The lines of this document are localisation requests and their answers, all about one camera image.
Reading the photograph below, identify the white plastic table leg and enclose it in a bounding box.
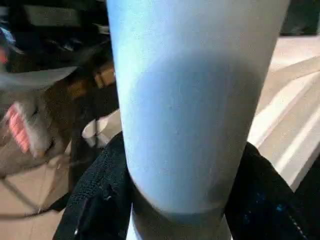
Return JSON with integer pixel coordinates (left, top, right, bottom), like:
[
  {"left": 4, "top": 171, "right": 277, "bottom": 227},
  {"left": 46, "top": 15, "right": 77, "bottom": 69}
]
[{"left": 106, "top": 0, "right": 291, "bottom": 240}]

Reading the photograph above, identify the white plastic table top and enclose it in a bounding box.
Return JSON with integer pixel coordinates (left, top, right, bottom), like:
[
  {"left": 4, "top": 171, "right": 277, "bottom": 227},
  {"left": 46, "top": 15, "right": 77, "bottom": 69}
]
[{"left": 82, "top": 35, "right": 320, "bottom": 193}]

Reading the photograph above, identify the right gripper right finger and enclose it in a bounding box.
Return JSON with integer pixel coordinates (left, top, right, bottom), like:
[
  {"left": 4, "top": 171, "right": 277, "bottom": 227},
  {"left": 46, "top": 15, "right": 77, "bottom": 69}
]
[{"left": 224, "top": 142, "right": 320, "bottom": 240}]

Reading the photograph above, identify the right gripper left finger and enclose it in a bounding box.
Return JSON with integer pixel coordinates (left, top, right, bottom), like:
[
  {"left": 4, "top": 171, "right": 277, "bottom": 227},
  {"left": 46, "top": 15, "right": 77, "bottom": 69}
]
[{"left": 52, "top": 131, "right": 136, "bottom": 240}]

